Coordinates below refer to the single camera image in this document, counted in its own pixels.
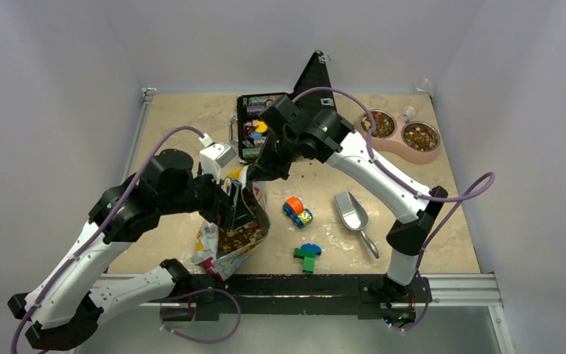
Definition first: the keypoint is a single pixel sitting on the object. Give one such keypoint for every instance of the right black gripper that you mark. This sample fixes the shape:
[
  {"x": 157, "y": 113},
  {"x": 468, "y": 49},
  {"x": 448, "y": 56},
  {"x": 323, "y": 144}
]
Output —
[{"x": 266, "y": 167}]

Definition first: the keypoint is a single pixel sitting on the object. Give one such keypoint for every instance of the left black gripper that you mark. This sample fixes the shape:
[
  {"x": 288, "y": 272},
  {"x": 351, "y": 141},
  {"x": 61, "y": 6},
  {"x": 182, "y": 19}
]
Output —
[{"x": 228, "y": 210}]

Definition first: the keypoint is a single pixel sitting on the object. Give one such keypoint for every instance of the colourful pet food bag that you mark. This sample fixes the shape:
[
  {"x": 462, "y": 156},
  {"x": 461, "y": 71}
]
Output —
[{"x": 225, "y": 244}]

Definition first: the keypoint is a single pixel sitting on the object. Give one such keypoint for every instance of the metal food scoop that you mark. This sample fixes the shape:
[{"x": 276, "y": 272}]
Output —
[{"x": 355, "y": 218}]

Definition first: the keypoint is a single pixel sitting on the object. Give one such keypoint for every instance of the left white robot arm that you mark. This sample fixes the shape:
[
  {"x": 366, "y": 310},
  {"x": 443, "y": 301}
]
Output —
[{"x": 67, "y": 308}]

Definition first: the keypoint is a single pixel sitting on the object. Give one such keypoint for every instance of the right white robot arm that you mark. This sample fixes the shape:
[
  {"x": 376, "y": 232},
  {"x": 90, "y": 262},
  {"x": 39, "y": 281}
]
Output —
[{"x": 332, "y": 139}]

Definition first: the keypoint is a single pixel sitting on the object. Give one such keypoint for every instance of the pink double pet bowl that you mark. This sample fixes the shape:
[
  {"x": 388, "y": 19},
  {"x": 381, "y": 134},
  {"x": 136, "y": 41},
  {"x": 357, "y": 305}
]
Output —
[{"x": 416, "y": 142}]

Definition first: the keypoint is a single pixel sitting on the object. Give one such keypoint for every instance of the orange blue toy car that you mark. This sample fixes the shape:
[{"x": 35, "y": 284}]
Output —
[{"x": 295, "y": 210}]

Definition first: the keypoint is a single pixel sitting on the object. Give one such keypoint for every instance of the blue toy brick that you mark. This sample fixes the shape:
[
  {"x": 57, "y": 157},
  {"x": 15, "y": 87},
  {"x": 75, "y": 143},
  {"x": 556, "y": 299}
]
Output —
[{"x": 311, "y": 247}]

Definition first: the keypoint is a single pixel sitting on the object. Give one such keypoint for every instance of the green toy brick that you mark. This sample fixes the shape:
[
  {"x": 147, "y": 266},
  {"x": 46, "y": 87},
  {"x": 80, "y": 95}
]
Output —
[{"x": 308, "y": 259}]

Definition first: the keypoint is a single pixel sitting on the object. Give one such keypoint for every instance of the clear water bottle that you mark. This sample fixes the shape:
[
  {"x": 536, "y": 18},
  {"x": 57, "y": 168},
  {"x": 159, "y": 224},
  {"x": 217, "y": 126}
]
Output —
[{"x": 421, "y": 92}]

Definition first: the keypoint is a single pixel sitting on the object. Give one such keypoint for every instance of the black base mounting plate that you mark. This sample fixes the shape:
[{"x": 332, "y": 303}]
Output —
[{"x": 365, "y": 296}]

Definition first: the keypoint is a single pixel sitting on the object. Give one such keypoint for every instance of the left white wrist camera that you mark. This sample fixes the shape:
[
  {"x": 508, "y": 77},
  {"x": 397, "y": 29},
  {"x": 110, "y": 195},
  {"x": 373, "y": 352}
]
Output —
[{"x": 214, "y": 156}]

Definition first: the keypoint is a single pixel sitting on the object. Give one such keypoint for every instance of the aluminium frame rail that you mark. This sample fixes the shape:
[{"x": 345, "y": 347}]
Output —
[{"x": 464, "y": 290}]

